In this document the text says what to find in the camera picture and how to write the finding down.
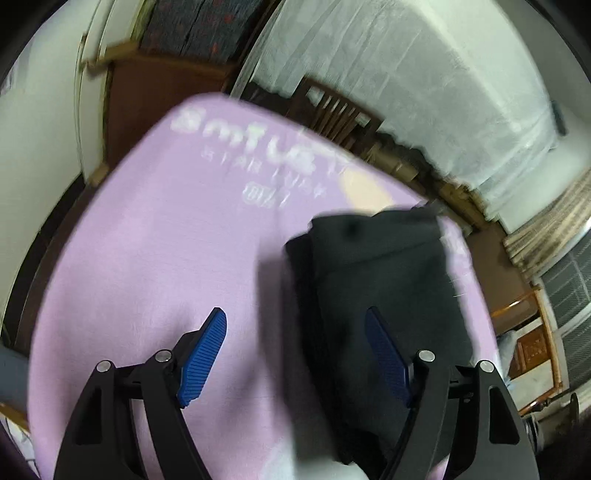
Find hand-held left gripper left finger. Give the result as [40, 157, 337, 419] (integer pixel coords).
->
[53, 307, 228, 480]

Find wooden chair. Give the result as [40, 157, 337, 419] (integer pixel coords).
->
[287, 78, 385, 149]

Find black clothes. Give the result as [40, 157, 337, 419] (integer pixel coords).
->
[284, 204, 475, 480]

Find wooden rattan shelf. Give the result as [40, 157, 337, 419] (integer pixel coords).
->
[489, 286, 571, 418]

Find patterned beige curtain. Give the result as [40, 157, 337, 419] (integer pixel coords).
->
[502, 179, 591, 280]

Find white lace cloth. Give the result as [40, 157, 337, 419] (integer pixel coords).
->
[231, 0, 591, 234]

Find window grille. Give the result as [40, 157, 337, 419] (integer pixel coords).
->
[538, 237, 591, 386]

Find wooden cabinet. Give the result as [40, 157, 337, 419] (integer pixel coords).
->
[102, 41, 242, 172]

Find stack of dark patterned boxes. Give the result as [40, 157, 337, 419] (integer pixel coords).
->
[137, 0, 265, 64]

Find purple printed blanket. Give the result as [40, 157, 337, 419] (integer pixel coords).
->
[27, 91, 500, 480]

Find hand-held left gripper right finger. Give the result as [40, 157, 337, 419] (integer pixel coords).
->
[364, 306, 540, 480]

